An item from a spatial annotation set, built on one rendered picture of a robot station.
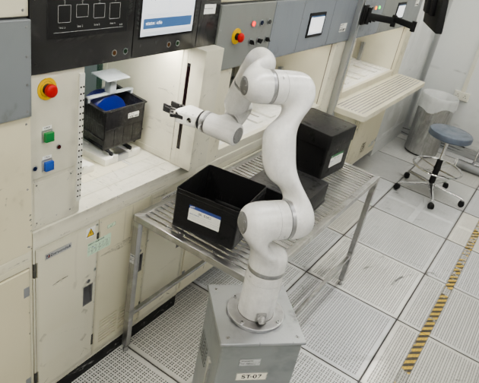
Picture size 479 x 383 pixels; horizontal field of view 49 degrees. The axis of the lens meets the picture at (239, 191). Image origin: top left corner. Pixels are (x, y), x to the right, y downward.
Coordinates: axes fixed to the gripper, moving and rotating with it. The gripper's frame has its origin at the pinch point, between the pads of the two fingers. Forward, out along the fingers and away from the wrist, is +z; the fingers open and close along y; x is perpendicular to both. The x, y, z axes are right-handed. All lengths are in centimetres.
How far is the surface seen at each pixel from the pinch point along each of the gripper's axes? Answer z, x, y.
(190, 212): -22.4, -33.8, -9.2
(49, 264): 2, -48, -56
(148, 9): 2.0, 37.1, -16.0
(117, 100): 31.2, -8.7, 3.3
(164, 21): 1.9, 32.6, -7.1
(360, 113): -20, -35, 180
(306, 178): -41, -33, 55
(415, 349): -114, -119, 91
